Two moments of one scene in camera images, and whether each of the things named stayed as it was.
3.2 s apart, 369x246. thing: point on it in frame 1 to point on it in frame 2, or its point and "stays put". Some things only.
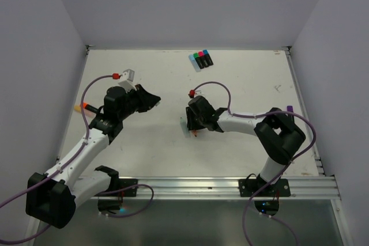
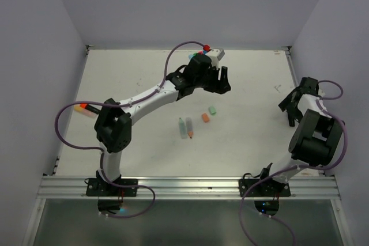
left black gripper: (147, 100) to (220, 87)
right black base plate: (279, 188) stays put
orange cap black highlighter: (85, 105) stays put
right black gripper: (191, 123) to (286, 102)
